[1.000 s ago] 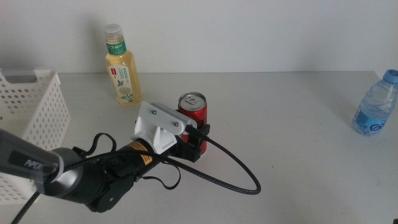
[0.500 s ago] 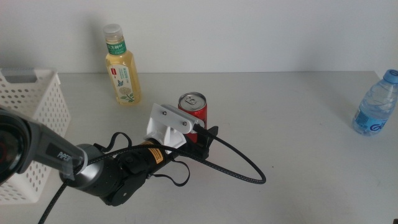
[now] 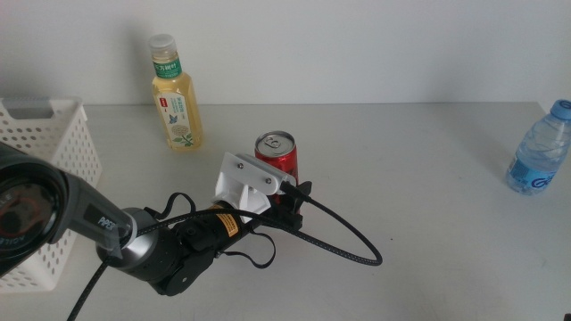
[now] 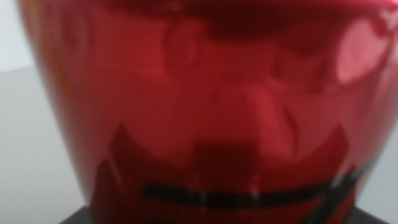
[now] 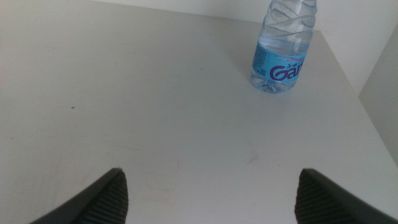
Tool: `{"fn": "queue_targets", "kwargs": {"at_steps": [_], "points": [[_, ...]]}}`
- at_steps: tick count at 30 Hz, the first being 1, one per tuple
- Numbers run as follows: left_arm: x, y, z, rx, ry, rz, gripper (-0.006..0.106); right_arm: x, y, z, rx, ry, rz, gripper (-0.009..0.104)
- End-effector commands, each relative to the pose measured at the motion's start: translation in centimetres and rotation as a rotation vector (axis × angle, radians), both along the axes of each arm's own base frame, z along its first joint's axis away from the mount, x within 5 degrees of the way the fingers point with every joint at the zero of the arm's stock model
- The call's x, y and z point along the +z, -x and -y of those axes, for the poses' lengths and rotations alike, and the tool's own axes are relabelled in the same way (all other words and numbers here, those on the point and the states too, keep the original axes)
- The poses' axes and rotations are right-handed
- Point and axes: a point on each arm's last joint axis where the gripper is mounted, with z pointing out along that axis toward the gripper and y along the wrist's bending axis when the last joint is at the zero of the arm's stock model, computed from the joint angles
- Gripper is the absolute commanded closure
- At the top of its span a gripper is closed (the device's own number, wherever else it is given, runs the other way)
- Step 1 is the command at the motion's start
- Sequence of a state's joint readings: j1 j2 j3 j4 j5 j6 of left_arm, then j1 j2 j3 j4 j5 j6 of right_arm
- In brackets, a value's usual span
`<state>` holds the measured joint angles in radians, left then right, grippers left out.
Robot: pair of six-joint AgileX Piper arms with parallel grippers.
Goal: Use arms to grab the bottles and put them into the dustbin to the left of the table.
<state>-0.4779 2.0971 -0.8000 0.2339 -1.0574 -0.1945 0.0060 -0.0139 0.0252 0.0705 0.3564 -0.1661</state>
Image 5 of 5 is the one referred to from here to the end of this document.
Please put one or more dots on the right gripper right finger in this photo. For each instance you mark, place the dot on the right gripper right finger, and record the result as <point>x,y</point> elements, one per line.
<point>323,202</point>

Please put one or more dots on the clear water bottle blue label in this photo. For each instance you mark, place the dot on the clear water bottle blue label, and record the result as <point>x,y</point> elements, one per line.
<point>281,59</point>

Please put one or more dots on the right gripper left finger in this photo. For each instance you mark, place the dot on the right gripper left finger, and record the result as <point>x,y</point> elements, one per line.
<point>102,202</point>

